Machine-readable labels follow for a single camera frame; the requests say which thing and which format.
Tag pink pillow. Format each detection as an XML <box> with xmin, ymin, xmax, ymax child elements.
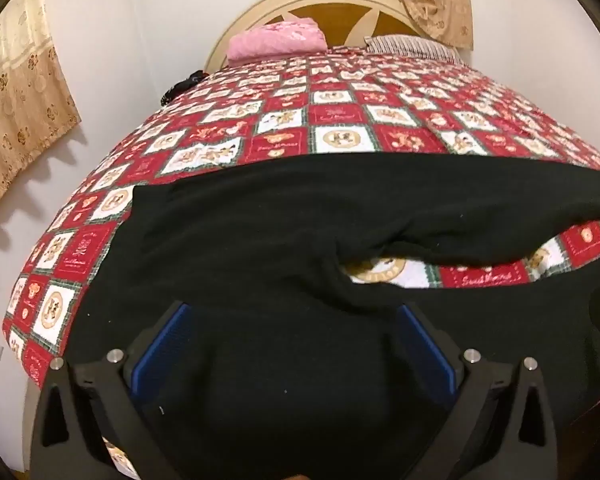
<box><xmin>227</xmin><ymin>16</ymin><xmax>327</xmax><ymax>65</ymax></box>

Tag beige floral curtain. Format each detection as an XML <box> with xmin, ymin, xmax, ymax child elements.
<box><xmin>0</xmin><ymin>0</ymin><xmax>81</xmax><ymax>236</ymax></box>
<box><xmin>267</xmin><ymin>0</ymin><xmax>474</xmax><ymax>51</ymax></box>

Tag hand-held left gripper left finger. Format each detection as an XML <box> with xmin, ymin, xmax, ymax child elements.
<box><xmin>30</xmin><ymin>301</ymin><xmax>201</xmax><ymax>480</ymax></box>

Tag black pants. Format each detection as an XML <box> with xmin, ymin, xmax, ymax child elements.
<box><xmin>67</xmin><ymin>152</ymin><xmax>600</xmax><ymax>480</ymax></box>

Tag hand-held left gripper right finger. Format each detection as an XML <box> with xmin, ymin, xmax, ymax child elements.
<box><xmin>395</xmin><ymin>302</ymin><xmax>563</xmax><ymax>480</ymax></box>

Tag red patchwork printed blanket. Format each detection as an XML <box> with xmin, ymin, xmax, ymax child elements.
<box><xmin>2</xmin><ymin>46</ymin><xmax>600</xmax><ymax>478</ymax></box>

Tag dark cloth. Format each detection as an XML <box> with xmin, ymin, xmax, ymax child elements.
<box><xmin>161</xmin><ymin>71</ymin><xmax>208</xmax><ymax>106</ymax></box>

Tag striped pillow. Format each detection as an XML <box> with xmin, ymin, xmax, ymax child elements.
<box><xmin>364</xmin><ymin>34</ymin><xmax>466</xmax><ymax>65</ymax></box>

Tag beige wooden bed headboard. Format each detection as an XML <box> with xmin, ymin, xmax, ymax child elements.
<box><xmin>203</xmin><ymin>0</ymin><xmax>431</xmax><ymax>73</ymax></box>

